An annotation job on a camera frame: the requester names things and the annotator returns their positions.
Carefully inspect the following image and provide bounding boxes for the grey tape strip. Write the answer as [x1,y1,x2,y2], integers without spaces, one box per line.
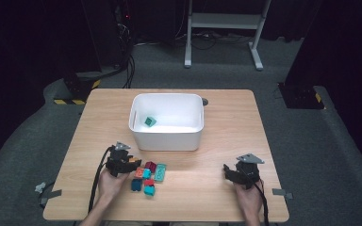
[271,187,294,201]
[39,188,63,207]

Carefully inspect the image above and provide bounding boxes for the person's right hand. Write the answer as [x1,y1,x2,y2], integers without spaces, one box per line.
[233,179,264,215]

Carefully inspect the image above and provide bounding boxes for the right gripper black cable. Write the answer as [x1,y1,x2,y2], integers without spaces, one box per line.
[254,180,271,226]

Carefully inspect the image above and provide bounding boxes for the cables under white stand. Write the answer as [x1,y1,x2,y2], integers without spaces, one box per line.
[135,28,253,51]

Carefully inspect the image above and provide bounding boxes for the black stand base yellow stripes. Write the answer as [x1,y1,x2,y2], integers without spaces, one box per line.
[53,71,102,106]

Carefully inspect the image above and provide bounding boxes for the white metal stand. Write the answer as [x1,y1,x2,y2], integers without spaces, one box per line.
[183,0,272,72]

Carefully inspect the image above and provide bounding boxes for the dark curtain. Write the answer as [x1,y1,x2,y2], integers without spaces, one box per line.
[284,0,362,173]
[0,0,102,178]

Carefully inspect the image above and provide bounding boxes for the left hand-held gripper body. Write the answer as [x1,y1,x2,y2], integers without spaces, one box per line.
[106,140,135,178]

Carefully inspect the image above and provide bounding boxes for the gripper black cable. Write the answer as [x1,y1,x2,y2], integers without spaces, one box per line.
[254,180,271,226]
[88,144,116,215]

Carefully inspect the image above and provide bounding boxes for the person's left hand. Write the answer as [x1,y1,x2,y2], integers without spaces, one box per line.
[97,169,130,202]

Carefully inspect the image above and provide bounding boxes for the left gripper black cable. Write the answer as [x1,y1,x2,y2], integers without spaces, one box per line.
[88,144,116,215]

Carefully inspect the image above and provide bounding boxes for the white plastic bin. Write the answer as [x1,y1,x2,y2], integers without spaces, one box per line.
[127,92,206,153]

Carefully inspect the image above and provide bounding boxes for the long mint green building block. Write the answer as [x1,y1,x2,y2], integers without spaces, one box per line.
[154,163,168,183]

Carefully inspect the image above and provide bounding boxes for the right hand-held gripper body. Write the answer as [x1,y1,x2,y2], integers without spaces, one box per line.
[235,153,265,191]

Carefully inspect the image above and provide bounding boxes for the black floor cable bundle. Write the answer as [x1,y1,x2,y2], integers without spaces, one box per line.
[115,4,137,89]

